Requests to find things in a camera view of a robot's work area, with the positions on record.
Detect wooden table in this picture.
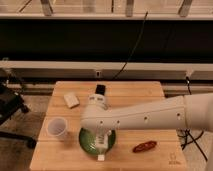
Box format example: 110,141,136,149
30,81,187,171

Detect green ceramic bowl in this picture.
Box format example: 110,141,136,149
79,128,116,155

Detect black rectangular block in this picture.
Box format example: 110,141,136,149
95,84,106,95

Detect black cables at right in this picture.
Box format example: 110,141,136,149
178,76,210,164

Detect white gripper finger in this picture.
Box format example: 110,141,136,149
97,154,105,161

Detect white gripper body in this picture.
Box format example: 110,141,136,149
95,130,112,153

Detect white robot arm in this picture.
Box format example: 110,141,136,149
81,93,213,134

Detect black hanging cable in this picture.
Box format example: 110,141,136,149
111,10,150,81

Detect white rectangular sponge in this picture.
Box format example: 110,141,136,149
64,93,79,108

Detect red chili pepper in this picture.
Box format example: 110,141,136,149
132,141,157,153

